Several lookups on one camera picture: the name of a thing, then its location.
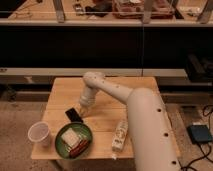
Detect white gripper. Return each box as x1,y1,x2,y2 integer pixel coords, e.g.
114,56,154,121
78,86,98,118

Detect black eraser block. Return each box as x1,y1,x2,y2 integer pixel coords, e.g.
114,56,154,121
66,108,83,122

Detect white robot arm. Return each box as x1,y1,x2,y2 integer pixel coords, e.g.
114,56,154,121
79,72,181,171

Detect white bread slice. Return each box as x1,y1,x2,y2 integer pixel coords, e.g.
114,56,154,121
61,128,80,148

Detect green plate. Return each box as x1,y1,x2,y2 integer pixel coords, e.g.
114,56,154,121
55,122,93,160

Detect red sausage pieces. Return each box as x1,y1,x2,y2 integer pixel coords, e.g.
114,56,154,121
69,140,90,158

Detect clear plastic cup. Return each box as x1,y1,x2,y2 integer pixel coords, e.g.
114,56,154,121
28,121,51,147

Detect black device on shelf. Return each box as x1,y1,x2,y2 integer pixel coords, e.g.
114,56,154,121
73,3,85,16

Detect tray of items on shelf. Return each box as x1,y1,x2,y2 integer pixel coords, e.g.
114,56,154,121
112,0,175,19

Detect blue black foot pedal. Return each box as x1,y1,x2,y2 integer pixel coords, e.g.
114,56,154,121
187,125,212,144

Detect black cable on floor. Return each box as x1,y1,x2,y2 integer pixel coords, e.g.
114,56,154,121
179,104,213,171

